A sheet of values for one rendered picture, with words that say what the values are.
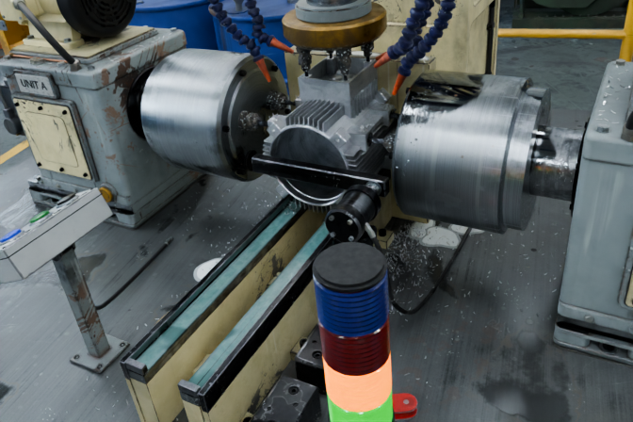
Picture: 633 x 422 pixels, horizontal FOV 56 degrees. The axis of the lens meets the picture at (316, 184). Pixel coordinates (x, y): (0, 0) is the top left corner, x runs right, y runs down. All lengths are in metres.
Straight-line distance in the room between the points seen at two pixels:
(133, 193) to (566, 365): 0.89
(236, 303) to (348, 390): 0.48
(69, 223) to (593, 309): 0.77
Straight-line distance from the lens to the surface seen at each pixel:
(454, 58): 1.21
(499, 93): 0.93
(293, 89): 1.23
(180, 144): 1.16
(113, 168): 1.31
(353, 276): 0.47
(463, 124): 0.90
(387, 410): 0.58
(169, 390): 0.92
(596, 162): 0.84
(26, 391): 1.09
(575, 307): 0.97
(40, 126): 1.40
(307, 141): 1.17
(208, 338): 0.95
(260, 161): 1.05
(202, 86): 1.12
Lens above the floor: 1.51
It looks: 31 degrees down
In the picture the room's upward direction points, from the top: 6 degrees counter-clockwise
